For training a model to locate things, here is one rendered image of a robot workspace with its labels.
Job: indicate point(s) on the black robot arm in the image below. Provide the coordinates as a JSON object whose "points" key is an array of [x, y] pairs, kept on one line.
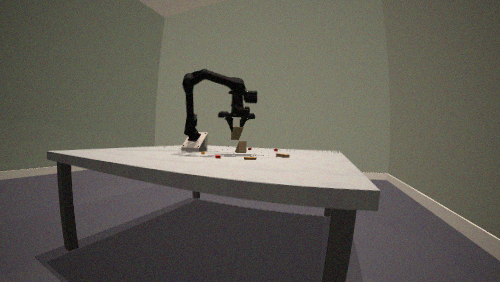
{"points": [[238, 90]]}

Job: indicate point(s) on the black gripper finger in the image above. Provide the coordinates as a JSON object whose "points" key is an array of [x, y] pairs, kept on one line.
{"points": [[230, 122], [242, 122]]}

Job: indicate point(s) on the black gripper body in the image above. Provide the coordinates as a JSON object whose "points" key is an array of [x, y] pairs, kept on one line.
{"points": [[230, 115]]}

